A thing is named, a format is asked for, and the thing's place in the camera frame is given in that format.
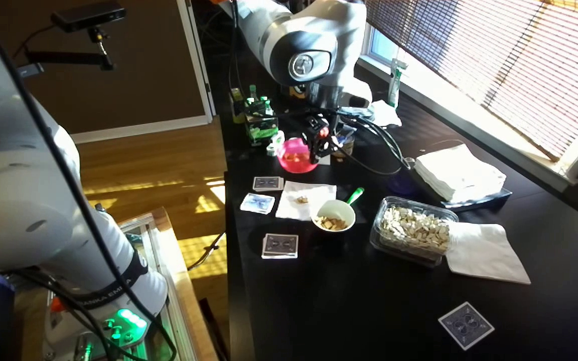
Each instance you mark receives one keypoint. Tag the camera on mount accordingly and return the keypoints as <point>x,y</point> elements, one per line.
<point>86,15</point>

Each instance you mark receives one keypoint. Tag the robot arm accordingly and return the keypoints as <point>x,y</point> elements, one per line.
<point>13,190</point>

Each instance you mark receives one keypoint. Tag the dark blue playing card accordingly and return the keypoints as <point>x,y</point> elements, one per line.
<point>466,325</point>

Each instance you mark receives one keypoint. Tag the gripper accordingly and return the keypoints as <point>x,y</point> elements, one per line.
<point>314,129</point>

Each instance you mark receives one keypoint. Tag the window blind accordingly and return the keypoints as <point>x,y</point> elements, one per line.
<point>520,55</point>

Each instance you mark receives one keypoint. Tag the window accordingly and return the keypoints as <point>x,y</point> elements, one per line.
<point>382,47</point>

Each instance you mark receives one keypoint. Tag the black tray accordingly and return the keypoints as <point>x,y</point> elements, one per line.
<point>489,199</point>

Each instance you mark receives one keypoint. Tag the flat white napkin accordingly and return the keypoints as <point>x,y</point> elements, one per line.
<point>289,208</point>

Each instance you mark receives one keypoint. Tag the white crumpled cloth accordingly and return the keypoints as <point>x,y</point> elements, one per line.
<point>383,114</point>

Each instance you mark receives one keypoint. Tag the pack of green bottles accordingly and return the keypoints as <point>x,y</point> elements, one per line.
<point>261,123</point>

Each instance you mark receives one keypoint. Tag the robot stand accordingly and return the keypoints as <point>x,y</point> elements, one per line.
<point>178,281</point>

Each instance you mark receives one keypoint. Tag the snack pieces in pink bowl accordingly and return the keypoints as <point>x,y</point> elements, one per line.
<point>298,157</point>

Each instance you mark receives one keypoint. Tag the white and green tube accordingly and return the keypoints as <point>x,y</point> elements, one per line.
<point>395,82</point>

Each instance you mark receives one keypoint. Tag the heap of nuts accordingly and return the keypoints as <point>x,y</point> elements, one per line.
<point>414,229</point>

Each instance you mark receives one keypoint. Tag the crumpled white napkin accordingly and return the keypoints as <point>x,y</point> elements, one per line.
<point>484,255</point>

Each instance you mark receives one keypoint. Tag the yellow green box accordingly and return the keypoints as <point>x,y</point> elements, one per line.
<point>238,106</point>

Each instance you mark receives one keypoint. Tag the stack of white napkins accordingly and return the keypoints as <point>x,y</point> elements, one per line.
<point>457,173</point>

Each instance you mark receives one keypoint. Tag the pink bowl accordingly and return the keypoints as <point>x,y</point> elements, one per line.
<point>294,161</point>

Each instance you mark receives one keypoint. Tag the deck of playing cards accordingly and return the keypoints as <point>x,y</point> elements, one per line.
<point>280,245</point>

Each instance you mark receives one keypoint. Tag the snack pieces on napkin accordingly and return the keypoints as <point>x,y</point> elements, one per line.
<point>302,199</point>

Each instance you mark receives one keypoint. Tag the light blue playing card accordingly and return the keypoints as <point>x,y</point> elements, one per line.
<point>258,203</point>

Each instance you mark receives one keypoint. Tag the small stack of playing cards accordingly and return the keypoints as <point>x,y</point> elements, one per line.
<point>268,183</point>

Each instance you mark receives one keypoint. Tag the black bowl with white inside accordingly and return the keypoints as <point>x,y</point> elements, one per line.
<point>336,209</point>

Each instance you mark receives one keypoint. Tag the clear plastic container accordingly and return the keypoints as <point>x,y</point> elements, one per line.
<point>387,245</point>

